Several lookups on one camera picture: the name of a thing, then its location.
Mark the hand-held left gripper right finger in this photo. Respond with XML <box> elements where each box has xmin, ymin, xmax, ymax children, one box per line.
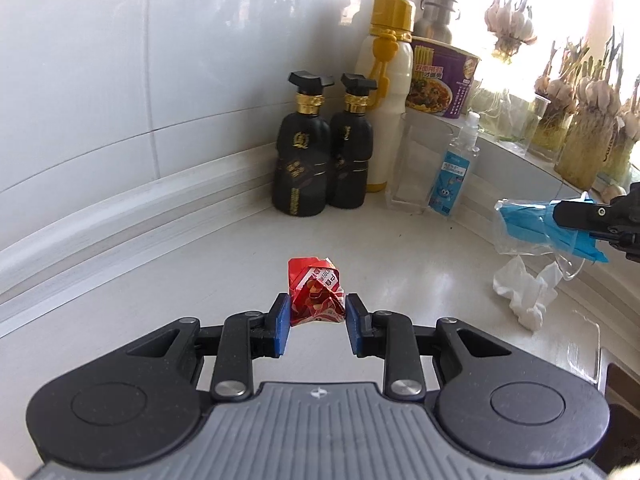
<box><xmin>345</xmin><ymin>292</ymin><xmax>518</xmax><ymax>402</ymax></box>

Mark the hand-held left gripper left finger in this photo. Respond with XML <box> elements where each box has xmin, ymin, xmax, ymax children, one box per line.
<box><xmin>122</xmin><ymin>291</ymin><xmax>293</xmax><ymax>401</ymax></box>

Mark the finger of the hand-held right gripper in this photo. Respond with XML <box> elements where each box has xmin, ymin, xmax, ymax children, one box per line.
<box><xmin>586</xmin><ymin>229</ymin><xmax>640</xmax><ymax>262</ymax></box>
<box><xmin>552</xmin><ymin>191</ymin><xmax>640</xmax><ymax>231</ymax></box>

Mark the red snack wrapper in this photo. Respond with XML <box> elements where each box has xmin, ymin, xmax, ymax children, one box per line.
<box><xmin>287</xmin><ymin>256</ymin><xmax>347</xmax><ymax>327</ymax></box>

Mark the blue face mask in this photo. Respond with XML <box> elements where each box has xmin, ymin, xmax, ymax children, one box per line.
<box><xmin>492</xmin><ymin>197</ymin><xmax>611</xmax><ymax>283</ymax></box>

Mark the loose garlic bulb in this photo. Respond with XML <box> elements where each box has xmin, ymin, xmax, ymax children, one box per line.
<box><xmin>597</xmin><ymin>180</ymin><xmax>626</xmax><ymax>202</ymax></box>

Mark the glass jar of sprouting garlic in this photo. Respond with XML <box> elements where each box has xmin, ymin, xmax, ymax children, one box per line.
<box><xmin>554</xmin><ymin>27</ymin><xmax>626</xmax><ymax>190</ymax></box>
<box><xmin>531</xmin><ymin>40</ymin><xmax>576</xmax><ymax>162</ymax></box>
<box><xmin>597</xmin><ymin>77</ymin><xmax>640</xmax><ymax>186</ymax></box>

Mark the crumpled white tissue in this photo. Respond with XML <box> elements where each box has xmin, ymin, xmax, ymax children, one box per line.
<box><xmin>492</xmin><ymin>256</ymin><xmax>562</xmax><ymax>331</ymax></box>

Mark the clear glass jar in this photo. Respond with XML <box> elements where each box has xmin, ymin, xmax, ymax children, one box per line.
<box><xmin>472</xmin><ymin>85</ymin><xmax>531</xmax><ymax>153</ymax></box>

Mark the clear hand sanitizer bottle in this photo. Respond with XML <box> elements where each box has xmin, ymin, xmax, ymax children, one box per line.
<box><xmin>427</xmin><ymin>111</ymin><xmax>482</xmax><ymax>219</ymax></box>

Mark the kitchen sink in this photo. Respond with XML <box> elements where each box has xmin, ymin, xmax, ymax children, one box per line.
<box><xmin>597</xmin><ymin>347</ymin><xmax>640</xmax><ymax>466</ymax></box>

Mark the black bottle with gold collar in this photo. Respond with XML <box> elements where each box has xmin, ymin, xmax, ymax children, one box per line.
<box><xmin>327</xmin><ymin>73</ymin><xmax>378</xmax><ymax>209</ymax></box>
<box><xmin>272</xmin><ymin>71</ymin><xmax>335</xmax><ymax>218</ymax></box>

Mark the clear plastic cup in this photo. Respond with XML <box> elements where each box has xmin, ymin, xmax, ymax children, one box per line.
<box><xmin>385</xmin><ymin>111</ymin><xmax>453</xmax><ymax>213</ymax></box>

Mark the purple instant noodle cup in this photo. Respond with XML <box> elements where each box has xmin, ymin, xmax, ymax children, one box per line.
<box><xmin>405</xmin><ymin>35</ymin><xmax>482</xmax><ymax>120</ymax></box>

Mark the hanging garlic bunch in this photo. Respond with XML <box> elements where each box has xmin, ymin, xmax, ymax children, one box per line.
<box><xmin>484</xmin><ymin>0</ymin><xmax>538</xmax><ymax>63</ymax></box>

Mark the white bottle with yellow cap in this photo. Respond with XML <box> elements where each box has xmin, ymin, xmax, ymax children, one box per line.
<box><xmin>352</xmin><ymin>0</ymin><xmax>417</xmax><ymax>193</ymax></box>

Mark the stainless steel bottle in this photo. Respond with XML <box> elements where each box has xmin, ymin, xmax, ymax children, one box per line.
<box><xmin>412</xmin><ymin>0</ymin><xmax>460</xmax><ymax>43</ymax></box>

